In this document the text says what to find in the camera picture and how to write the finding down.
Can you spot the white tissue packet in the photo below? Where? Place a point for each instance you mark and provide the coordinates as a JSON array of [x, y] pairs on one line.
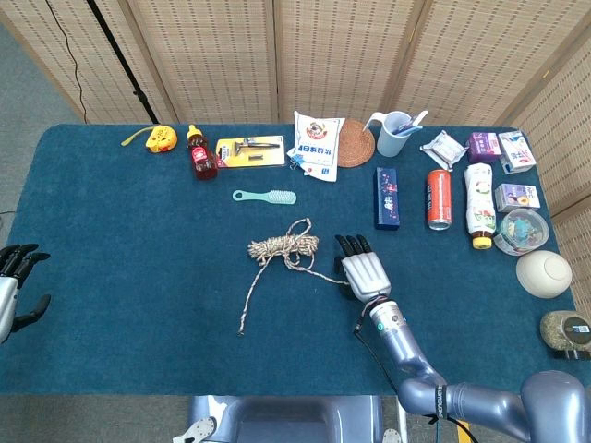
[[444, 148]]

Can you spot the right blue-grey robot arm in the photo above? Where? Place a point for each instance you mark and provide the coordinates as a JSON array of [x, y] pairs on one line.
[[401, 337]]

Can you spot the blue purple toothbrush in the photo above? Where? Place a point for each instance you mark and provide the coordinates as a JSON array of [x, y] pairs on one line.
[[408, 130]]

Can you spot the white red carton box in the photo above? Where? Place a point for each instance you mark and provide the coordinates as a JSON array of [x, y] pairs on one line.
[[517, 152]]

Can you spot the clear jar of clips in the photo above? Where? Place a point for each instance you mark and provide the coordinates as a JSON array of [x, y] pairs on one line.
[[522, 231]]

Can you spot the round woven rattan coaster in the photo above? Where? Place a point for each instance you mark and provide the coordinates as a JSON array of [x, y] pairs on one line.
[[358, 147]]

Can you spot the red soda can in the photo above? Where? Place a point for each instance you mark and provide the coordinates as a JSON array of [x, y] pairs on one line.
[[439, 198]]

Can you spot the yellow tape measure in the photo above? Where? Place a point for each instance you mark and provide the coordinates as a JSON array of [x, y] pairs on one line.
[[161, 138]]

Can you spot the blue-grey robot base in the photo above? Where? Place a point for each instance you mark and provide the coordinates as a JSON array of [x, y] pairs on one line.
[[286, 420]]

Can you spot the red sauce bottle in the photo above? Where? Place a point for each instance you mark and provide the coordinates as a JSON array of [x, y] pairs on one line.
[[203, 161]]

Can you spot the small blue binder clip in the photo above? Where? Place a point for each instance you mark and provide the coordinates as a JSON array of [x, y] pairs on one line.
[[297, 160]]

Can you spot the dark blue long box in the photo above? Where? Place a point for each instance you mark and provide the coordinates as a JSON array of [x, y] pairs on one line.
[[386, 198]]

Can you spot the mint green scrub brush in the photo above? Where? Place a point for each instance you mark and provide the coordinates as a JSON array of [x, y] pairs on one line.
[[277, 197]]

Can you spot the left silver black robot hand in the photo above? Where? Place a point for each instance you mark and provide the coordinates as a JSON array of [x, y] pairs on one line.
[[5, 295]]

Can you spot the black stand pole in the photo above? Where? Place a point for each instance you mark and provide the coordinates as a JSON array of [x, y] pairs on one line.
[[117, 55]]

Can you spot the light blue toothbrush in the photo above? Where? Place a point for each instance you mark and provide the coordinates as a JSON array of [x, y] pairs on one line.
[[419, 118]]

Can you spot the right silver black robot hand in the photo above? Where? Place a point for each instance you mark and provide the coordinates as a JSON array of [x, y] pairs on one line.
[[365, 274]]

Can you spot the cream round bowl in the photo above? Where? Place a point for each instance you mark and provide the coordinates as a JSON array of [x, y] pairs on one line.
[[545, 272]]

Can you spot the small white purple carton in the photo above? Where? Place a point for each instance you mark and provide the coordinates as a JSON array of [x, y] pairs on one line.
[[517, 197]]

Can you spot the bamboo folding screen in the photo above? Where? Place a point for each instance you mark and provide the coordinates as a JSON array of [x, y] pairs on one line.
[[208, 60]]

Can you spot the white bottle yellow cap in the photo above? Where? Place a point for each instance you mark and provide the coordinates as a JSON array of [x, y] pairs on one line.
[[480, 198]]

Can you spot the razor in yellow blister pack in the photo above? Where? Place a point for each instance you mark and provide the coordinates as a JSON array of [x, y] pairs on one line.
[[258, 157]]

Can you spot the purple carton box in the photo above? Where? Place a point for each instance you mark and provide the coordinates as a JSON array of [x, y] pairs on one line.
[[483, 147]]

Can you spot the white snack bag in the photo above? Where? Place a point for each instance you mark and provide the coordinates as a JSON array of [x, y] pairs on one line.
[[316, 138]]

